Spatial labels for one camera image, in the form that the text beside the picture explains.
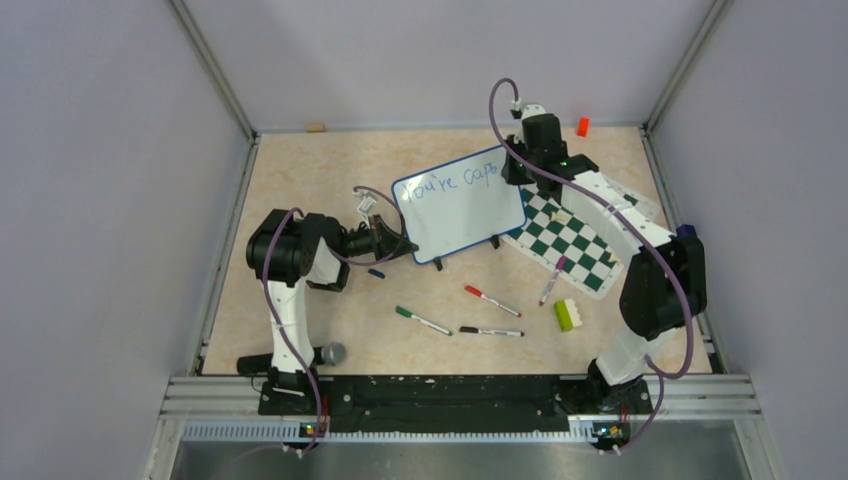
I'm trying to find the purple marker pen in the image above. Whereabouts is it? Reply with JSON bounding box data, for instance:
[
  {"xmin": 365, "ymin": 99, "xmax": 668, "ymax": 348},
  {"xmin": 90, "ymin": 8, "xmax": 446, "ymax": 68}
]
[{"xmin": 538, "ymin": 256, "xmax": 567, "ymax": 306}]

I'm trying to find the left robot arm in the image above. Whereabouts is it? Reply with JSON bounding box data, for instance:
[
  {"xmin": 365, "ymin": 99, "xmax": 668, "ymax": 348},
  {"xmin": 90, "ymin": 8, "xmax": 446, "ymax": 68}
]
[{"xmin": 236, "ymin": 209, "xmax": 419, "ymax": 414}]

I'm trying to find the blue framed whiteboard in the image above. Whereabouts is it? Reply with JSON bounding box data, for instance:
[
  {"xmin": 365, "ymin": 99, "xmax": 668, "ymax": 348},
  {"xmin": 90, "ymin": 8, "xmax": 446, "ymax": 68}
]
[{"xmin": 391, "ymin": 146, "xmax": 527, "ymax": 265}]

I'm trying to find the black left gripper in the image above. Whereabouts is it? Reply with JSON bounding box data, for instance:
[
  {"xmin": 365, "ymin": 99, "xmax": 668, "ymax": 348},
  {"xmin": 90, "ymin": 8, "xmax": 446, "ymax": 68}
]
[{"xmin": 337, "ymin": 214, "xmax": 418, "ymax": 263}]

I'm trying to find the lime green toy brick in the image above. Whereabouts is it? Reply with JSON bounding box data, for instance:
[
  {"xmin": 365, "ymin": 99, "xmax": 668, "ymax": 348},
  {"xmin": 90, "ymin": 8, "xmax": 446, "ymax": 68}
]
[{"xmin": 553, "ymin": 299, "xmax": 582, "ymax": 333}]

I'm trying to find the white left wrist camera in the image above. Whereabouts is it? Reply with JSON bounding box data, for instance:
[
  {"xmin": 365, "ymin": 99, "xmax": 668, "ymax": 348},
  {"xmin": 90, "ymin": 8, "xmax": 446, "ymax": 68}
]
[{"xmin": 353, "ymin": 191, "xmax": 377, "ymax": 216}]

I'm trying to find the small wooden block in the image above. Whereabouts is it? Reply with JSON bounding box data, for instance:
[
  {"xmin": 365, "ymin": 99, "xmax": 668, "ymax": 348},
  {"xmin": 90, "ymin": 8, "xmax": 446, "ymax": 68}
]
[{"xmin": 305, "ymin": 122, "xmax": 326, "ymax": 133}]

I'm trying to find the red marker pen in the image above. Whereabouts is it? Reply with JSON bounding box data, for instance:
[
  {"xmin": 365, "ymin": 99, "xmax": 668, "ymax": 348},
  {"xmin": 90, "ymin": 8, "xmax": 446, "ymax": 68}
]
[{"xmin": 464, "ymin": 285, "xmax": 522, "ymax": 318}]

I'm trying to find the orange red block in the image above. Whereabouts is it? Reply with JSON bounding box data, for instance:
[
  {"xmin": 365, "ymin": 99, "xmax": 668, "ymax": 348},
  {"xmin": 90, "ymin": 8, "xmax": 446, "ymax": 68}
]
[{"xmin": 576, "ymin": 117, "xmax": 591, "ymax": 137}]

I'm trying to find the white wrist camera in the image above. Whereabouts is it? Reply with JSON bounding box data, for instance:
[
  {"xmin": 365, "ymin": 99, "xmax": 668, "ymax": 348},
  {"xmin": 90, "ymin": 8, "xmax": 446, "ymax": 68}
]
[
  {"xmin": 353, "ymin": 191, "xmax": 377, "ymax": 216},
  {"xmin": 510, "ymin": 99, "xmax": 547, "ymax": 121}
]

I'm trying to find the purple block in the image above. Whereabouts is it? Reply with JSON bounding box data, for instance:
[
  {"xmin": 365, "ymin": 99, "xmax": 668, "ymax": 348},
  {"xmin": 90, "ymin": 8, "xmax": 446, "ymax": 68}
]
[{"xmin": 676, "ymin": 224, "xmax": 697, "ymax": 238}]

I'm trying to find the green marker pen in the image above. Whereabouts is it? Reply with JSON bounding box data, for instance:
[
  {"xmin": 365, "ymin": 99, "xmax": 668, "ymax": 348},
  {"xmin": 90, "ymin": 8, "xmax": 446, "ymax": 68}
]
[{"xmin": 395, "ymin": 305, "xmax": 453, "ymax": 336}]

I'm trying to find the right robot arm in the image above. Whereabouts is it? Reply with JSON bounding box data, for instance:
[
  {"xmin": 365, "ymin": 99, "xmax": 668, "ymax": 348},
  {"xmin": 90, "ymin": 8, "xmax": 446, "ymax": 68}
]
[{"xmin": 499, "ymin": 105, "xmax": 707, "ymax": 412}]

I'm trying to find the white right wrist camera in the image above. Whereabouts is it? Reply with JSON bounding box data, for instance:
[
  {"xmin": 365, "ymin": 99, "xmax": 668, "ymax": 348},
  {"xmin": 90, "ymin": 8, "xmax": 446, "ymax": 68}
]
[{"xmin": 510, "ymin": 99, "xmax": 547, "ymax": 121}]

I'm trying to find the green white chessboard mat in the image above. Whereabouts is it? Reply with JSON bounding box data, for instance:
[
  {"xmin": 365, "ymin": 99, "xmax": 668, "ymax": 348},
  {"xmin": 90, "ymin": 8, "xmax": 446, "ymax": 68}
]
[{"xmin": 502, "ymin": 185, "xmax": 624, "ymax": 301}]

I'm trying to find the black marker pen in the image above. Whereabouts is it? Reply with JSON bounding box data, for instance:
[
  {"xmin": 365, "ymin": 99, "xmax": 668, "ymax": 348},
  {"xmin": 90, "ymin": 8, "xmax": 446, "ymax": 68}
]
[{"xmin": 459, "ymin": 326, "xmax": 525, "ymax": 337}]

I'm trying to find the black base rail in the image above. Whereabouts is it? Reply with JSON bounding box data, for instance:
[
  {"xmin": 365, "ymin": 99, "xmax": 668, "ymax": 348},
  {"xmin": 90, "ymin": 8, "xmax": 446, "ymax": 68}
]
[{"xmin": 258, "ymin": 375, "xmax": 653, "ymax": 434}]

